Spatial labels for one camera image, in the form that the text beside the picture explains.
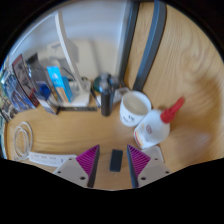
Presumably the white bottle with red pump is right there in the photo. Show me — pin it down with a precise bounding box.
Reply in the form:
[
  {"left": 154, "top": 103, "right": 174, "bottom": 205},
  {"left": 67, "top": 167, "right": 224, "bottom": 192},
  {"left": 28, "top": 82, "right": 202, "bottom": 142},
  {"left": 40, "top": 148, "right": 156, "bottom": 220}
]
[{"left": 133, "top": 96, "right": 186, "bottom": 150}]

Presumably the small dark blue box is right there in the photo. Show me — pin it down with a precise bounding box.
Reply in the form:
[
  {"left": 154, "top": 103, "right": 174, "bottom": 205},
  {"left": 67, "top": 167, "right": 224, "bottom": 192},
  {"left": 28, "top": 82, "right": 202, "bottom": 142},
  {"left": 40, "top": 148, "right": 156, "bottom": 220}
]
[{"left": 34, "top": 79, "right": 58, "bottom": 115}]

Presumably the green toy figure box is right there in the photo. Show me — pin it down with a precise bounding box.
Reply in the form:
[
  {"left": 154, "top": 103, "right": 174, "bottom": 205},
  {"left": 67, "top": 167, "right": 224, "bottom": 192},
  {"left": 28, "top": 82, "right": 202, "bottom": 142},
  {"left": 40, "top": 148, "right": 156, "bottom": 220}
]
[{"left": 0, "top": 96, "right": 11, "bottom": 123}]

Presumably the blue robot model box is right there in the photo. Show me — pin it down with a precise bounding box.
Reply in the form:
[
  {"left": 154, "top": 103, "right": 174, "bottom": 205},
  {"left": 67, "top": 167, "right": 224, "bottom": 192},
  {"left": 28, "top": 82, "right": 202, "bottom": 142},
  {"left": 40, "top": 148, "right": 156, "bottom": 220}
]
[{"left": 0, "top": 54, "right": 40, "bottom": 114}]

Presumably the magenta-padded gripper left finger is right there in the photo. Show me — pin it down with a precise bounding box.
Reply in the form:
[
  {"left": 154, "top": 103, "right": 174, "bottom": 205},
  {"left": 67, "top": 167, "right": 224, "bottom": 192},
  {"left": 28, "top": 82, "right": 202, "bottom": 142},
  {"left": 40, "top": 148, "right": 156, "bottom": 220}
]
[{"left": 53, "top": 144, "right": 101, "bottom": 188}]

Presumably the white coiled cable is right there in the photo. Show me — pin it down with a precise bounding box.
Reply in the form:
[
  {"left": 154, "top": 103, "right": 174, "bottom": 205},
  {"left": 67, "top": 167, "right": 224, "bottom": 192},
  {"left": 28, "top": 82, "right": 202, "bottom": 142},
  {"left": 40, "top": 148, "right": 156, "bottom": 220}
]
[{"left": 13, "top": 121, "right": 34, "bottom": 161}]

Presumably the black electric shaver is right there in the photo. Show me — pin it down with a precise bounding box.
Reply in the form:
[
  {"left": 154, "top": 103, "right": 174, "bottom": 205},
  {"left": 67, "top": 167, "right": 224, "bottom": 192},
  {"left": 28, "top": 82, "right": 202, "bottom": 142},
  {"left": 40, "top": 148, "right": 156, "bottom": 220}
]
[{"left": 100, "top": 73, "right": 116, "bottom": 117}]

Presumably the white power strip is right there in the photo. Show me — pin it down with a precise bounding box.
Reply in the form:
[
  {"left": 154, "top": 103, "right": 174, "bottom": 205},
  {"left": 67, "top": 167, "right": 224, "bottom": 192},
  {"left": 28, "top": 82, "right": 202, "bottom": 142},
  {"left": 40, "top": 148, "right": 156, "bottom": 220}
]
[{"left": 28, "top": 151, "right": 78, "bottom": 168}]

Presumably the black charger block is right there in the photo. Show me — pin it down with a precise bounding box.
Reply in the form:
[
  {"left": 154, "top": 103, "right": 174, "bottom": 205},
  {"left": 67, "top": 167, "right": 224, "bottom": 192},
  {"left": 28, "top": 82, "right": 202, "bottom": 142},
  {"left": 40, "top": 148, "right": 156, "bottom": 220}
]
[{"left": 109, "top": 149, "right": 124, "bottom": 173}]

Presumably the dark green round container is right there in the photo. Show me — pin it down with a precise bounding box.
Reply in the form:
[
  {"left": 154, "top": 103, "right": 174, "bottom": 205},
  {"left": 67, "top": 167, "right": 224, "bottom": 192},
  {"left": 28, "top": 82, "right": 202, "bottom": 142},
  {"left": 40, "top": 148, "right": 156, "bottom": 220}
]
[{"left": 92, "top": 74, "right": 108, "bottom": 93}]

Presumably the white mug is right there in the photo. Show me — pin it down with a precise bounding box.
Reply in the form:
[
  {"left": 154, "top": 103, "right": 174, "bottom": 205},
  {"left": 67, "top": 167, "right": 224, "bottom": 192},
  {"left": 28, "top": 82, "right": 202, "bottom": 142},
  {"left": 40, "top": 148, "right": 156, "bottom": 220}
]
[{"left": 119, "top": 90, "right": 153, "bottom": 128}]

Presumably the clear bottle with black cap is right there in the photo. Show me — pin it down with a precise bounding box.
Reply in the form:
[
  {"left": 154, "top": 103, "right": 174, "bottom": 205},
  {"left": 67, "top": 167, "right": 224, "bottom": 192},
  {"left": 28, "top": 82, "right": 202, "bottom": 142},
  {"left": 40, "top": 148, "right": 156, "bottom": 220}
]
[{"left": 26, "top": 53, "right": 58, "bottom": 114}]

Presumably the grey metal desk frame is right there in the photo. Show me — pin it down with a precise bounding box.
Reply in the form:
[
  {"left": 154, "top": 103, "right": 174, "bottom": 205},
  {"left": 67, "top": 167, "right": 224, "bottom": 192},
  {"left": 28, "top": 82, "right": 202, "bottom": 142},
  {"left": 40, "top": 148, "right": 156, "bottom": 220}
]
[{"left": 118, "top": 0, "right": 168, "bottom": 93}]

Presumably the tall light blue box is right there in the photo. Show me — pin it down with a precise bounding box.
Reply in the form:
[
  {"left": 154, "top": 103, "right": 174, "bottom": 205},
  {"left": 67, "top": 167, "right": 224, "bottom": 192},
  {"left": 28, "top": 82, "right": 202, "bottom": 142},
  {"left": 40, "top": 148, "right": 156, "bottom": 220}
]
[{"left": 46, "top": 65, "right": 74, "bottom": 104}]

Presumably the white desk lamp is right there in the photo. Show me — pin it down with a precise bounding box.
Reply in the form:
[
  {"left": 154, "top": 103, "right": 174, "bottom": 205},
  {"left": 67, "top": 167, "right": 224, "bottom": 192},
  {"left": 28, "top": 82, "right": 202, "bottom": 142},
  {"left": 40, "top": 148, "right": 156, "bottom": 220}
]
[{"left": 9, "top": 9, "right": 93, "bottom": 108}]

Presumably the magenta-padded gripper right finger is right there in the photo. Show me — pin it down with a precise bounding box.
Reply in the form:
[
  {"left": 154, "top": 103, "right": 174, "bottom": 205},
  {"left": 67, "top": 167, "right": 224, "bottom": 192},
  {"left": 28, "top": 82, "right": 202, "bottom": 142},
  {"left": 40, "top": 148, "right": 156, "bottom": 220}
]
[{"left": 126, "top": 144, "right": 172, "bottom": 189}]

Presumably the white box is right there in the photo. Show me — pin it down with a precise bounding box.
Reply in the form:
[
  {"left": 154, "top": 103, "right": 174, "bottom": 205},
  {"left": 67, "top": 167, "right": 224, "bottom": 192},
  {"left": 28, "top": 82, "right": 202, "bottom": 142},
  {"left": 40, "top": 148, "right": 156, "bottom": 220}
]
[{"left": 46, "top": 41, "right": 73, "bottom": 68}]

